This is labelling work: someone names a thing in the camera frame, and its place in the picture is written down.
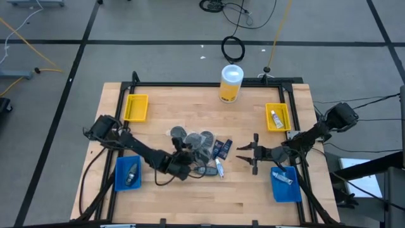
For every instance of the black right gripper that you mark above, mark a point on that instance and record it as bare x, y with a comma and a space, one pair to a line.
264, 154

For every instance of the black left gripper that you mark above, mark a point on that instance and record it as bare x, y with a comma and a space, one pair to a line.
180, 171

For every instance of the bagged black round sponge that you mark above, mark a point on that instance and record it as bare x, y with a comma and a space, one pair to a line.
178, 131
208, 138
202, 155
193, 141

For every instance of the black toiletry sachet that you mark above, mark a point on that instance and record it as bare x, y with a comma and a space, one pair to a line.
225, 149
217, 149

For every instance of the dark grey travel bottle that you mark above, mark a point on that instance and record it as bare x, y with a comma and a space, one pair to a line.
131, 174
208, 171

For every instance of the small white toothpaste tube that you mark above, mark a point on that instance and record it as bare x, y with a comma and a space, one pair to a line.
219, 168
282, 178
277, 119

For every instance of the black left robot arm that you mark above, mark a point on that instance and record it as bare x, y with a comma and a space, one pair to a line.
139, 147

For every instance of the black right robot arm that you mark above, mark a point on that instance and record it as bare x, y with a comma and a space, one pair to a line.
340, 115

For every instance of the yellow plastic bin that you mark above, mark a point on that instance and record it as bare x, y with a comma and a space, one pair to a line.
136, 107
284, 111

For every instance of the blue plastic bin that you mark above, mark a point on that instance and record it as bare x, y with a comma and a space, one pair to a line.
121, 168
289, 193

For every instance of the yellow white wipes canister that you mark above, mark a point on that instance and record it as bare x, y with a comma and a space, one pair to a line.
231, 92

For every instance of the white aluminium strip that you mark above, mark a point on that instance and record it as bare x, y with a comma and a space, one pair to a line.
289, 226
117, 226

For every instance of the black clamp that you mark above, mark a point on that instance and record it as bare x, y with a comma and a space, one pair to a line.
346, 201

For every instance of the white panel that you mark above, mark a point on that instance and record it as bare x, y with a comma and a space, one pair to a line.
364, 185

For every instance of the black beam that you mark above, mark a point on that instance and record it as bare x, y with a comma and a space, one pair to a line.
373, 166

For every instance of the grey cabinet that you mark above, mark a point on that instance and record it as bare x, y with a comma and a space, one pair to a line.
395, 196

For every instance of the black caster base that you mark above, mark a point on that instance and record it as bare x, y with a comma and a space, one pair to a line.
3, 106

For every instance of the grey table foot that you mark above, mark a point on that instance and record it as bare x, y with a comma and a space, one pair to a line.
34, 3
14, 74

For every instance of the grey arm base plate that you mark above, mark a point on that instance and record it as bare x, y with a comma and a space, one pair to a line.
292, 134

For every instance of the black frame bracket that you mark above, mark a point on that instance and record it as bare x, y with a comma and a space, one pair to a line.
254, 222
163, 221

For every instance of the black aluminium frame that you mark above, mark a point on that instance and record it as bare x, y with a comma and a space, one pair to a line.
205, 84

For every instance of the grey equipment post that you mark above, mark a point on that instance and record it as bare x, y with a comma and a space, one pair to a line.
402, 126

